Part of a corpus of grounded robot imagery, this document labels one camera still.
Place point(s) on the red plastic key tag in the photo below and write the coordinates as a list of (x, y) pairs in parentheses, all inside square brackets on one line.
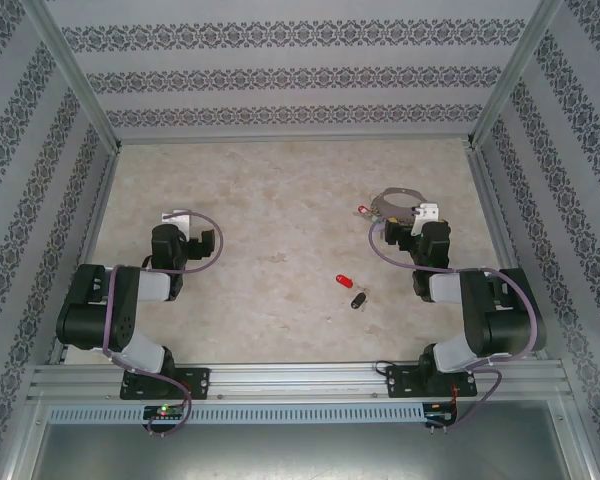
[(364, 209), (344, 281)]

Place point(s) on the metal crescent plate with keyrings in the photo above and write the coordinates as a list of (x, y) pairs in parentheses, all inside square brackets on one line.
[(400, 191)]

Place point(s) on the black plastic key tag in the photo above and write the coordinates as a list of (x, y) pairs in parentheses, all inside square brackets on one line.
[(358, 301)]

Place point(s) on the silver key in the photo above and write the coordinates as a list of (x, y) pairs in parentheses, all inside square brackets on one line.
[(364, 306)]

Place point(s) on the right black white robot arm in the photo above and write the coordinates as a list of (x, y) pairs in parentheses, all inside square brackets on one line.
[(510, 320)]

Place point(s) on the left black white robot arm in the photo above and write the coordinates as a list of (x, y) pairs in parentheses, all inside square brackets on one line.
[(85, 320)]

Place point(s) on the left small circuit board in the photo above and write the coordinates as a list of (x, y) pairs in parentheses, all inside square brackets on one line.
[(165, 412)]

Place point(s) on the small circuit board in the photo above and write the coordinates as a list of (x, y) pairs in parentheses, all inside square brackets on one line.
[(440, 415), (165, 412)]

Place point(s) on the right small circuit board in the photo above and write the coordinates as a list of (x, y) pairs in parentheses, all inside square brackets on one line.
[(440, 415)]

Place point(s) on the grey sheet metal panel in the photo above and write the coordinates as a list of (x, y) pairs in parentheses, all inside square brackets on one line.
[(300, 450)]

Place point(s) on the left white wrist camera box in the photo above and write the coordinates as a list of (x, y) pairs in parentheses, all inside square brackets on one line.
[(177, 217)]

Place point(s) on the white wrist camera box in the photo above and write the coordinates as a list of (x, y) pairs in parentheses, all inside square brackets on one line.
[(426, 212), (177, 217)]

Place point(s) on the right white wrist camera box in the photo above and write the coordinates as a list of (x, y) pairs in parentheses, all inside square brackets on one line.
[(426, 212)]

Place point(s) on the aluminium side rail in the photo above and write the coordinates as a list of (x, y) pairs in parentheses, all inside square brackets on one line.
[(495, 210), (99, 210)]

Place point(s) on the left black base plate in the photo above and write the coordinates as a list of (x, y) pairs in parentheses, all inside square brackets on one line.
[(200, 382)]

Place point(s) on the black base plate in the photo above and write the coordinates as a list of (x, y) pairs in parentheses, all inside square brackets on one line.
[(400, 382), (200, 382)]

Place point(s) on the aluminium frame cross bar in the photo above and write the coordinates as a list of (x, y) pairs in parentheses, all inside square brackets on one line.
[(295, 137)]

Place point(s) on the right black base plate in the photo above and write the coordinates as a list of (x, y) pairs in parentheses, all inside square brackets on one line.
[(400, 382)]

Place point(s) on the aluminium mounting rail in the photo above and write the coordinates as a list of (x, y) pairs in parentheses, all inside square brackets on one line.
[(300, 380)]

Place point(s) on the aluminium frame post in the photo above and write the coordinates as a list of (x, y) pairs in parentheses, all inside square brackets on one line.
[(515, 65), (70, 65)]

